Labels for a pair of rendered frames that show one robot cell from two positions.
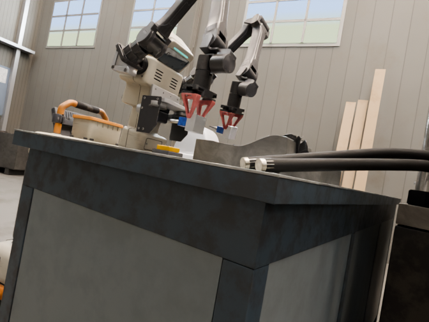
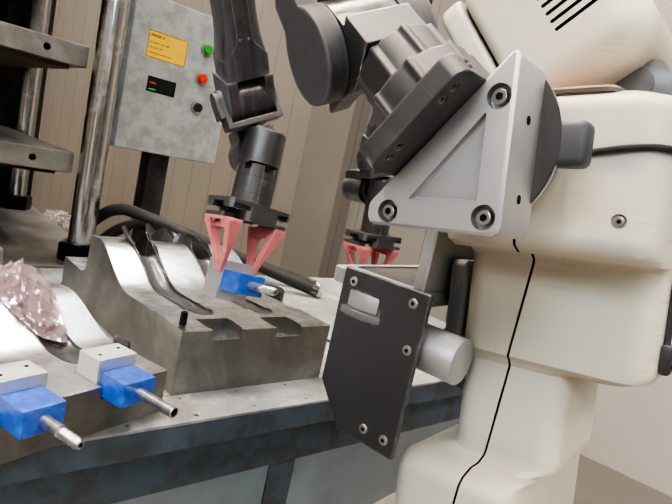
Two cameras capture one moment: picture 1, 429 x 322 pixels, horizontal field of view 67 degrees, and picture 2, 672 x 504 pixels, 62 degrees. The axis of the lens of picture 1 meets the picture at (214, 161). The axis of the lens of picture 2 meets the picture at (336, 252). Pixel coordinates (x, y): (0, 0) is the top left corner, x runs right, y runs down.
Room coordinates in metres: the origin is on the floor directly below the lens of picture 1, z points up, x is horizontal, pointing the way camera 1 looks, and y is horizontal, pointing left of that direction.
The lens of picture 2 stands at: (2.12, 0.26, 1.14)
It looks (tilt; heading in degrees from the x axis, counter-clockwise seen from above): 8 degrees down; 192
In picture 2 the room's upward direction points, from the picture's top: 12 degrees clockwise
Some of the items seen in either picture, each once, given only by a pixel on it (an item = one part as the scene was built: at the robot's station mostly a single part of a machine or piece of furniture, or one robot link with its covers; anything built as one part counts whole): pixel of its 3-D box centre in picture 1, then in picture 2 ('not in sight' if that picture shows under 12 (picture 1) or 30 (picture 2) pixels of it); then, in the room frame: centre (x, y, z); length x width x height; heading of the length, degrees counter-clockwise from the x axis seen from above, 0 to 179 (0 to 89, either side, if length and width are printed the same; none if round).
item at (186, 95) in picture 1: (194, 104); (373, 258); (1.01, 0.09, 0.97); 0.07 x 0.07 x 0.09; 52
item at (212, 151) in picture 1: (266, 156); (184, 291); (1.23, -0.19, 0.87); 0.50 x 0.26 x 0.14; 56
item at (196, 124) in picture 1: (184, 122); not in sight; (1.05, 0.12, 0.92); 0.13 x 0.05 x 0.05; 52
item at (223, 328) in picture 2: not in sight; (217, 336); (1.41, -0.04, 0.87); 0.05 x 0.05 x 0.04; 56
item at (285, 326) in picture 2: not in sight; (279, 333); (1.32, 0.02, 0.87); 0.05 x 0.05 x 0.04; 56
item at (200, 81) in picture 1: (202, 84); (376, 223); (1.02, 0.08, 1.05); 0.10 x 0.07 x 0.07; 142
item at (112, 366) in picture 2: not in sight; (133, 389); (1.60, -0.05, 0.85); 0.13 x 0.05 x 0.05; 73
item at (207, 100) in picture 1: (199, 107); (364, 258); (1.03, 0.08, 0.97); 0.07 x 0.07 x 0.09; 52
